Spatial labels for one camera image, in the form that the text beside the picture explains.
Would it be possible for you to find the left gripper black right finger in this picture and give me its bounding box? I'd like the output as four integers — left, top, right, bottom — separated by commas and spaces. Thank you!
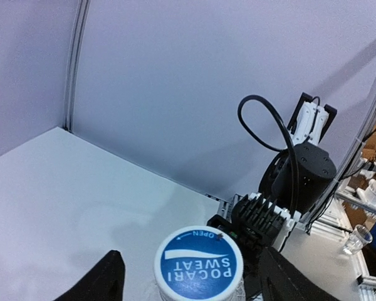
258, 250, 336, 301

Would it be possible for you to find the clear plastic bottle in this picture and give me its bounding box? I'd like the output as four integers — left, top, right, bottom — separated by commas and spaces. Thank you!
235, 278, 246, 301

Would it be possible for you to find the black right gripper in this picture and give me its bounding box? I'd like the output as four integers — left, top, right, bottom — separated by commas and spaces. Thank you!
235, 232, 269, 298

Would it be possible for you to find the aluminium right corner post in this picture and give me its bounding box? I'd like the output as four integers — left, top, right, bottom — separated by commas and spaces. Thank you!
62, 0, 91, 133

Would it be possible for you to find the black right camera cable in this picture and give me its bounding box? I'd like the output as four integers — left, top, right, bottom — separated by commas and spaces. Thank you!
237, 94, 299, 214

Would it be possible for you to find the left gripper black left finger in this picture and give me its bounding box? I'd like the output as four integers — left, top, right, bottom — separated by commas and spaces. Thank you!
58, 250, 125, 301

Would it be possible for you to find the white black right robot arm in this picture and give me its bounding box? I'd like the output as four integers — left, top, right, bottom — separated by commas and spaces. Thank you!
231, 94, 337, 300

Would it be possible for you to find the clear plastic cup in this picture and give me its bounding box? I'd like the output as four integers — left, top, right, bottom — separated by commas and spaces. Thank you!
342, 224, 373, 255

